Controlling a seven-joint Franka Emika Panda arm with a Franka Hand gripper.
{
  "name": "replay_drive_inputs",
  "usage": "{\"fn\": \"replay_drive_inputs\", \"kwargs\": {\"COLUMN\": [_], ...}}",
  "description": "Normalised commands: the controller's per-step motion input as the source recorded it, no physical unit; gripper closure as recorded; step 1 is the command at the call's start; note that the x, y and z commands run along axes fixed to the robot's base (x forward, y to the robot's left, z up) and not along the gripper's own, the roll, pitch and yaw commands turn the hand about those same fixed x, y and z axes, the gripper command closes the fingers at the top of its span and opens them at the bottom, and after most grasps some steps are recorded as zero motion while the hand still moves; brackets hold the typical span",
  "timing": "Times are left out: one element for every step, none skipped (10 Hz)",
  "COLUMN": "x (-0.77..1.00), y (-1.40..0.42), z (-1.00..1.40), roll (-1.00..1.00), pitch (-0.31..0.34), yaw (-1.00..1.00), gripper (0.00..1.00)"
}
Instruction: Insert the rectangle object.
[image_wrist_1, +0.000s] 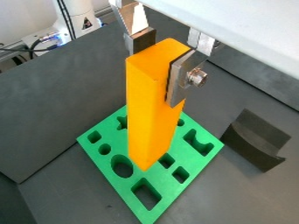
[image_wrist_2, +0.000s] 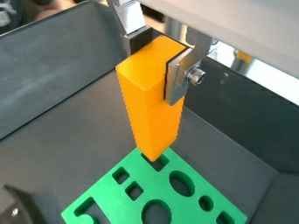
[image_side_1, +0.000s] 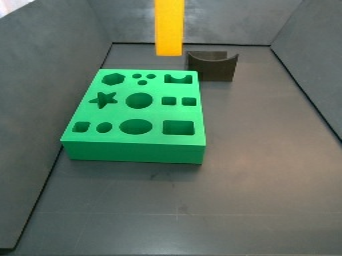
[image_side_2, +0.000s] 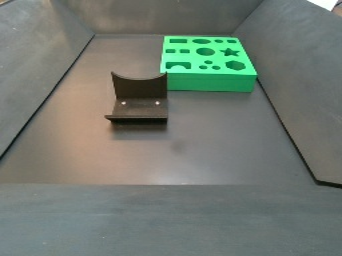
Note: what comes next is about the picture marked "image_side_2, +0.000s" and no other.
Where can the black curved holder stand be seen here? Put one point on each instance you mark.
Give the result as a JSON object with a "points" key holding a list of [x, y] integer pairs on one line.
{"points": [[141, 99]]}

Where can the green foam shape-sorter block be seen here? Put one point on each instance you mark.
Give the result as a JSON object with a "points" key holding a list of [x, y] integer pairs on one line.
{"points": [[208, 63]]}

